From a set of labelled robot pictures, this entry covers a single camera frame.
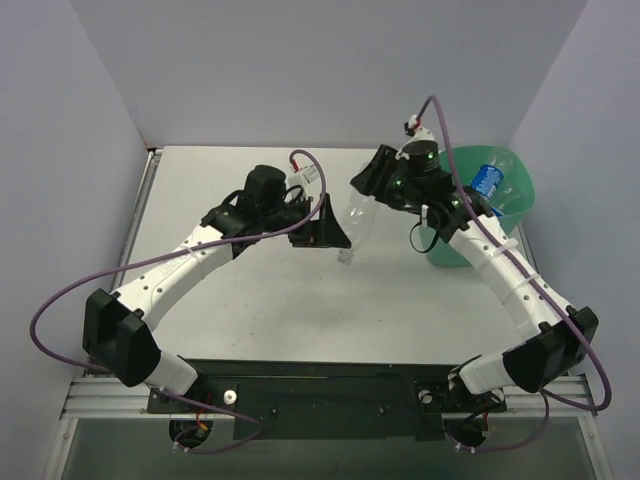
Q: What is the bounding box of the aluminium rail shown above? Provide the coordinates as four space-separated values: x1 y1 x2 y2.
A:
60 377 150 420
504 377 599 419

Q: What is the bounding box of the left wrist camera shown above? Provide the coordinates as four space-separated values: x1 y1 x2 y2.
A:
287 160 320 189

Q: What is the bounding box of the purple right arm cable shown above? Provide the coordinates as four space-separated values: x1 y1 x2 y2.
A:
417 95 614 454

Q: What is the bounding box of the Pepsi bottle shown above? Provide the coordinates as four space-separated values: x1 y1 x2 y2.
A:
470 148 516 214

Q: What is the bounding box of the green plastic bin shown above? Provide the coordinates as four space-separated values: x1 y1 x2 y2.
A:
414 144 538 270

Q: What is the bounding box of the aluminium rail left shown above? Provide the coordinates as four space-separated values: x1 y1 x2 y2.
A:
60 377 150 420

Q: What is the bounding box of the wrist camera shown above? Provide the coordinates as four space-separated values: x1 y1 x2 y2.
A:
395 115 438 160
287 160 320 189

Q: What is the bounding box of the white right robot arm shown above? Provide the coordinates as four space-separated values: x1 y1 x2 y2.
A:
350 140 598 409

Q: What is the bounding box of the aluminium rail right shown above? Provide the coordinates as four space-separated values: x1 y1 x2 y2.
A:
504 377 599 419

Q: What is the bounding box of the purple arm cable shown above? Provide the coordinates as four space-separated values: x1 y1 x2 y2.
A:
30 149 330 455
417 95 614 454

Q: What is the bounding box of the clear unlabelled bottle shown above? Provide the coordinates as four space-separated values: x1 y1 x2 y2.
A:
337 189 381 265

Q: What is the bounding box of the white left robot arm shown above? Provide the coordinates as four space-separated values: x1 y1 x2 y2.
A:
82 165 351 412

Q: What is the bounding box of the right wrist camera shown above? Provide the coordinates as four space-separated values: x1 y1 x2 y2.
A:
395 115 438 160

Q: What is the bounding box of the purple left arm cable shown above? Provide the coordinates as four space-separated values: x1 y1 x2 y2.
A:
30 149 330 455

